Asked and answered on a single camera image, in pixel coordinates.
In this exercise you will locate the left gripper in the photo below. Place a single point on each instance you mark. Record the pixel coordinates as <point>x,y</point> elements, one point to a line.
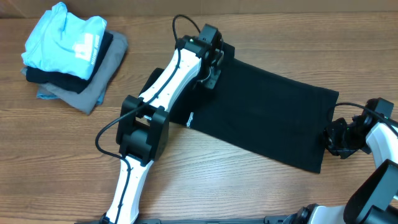
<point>211,83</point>

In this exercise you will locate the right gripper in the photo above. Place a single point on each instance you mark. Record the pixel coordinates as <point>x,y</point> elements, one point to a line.
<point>329,137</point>

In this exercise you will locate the black t-shirt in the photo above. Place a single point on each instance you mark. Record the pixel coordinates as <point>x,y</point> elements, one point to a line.
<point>261,112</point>

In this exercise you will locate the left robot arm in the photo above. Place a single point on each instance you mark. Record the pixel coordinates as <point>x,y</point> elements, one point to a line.
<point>143,126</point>

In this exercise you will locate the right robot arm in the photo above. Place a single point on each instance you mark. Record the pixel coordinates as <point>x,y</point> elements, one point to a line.
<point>374,133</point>

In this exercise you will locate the grey folded shirt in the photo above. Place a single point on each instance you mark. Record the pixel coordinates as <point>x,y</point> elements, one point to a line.
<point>86,100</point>

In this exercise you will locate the light blue folded t-shirt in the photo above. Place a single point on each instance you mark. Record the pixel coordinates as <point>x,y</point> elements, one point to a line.
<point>62,42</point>

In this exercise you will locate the black folded shirt in stack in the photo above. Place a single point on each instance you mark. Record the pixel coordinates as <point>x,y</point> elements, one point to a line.
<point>66,81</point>

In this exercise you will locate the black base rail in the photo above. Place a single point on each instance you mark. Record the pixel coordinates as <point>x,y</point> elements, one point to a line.
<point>266,220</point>

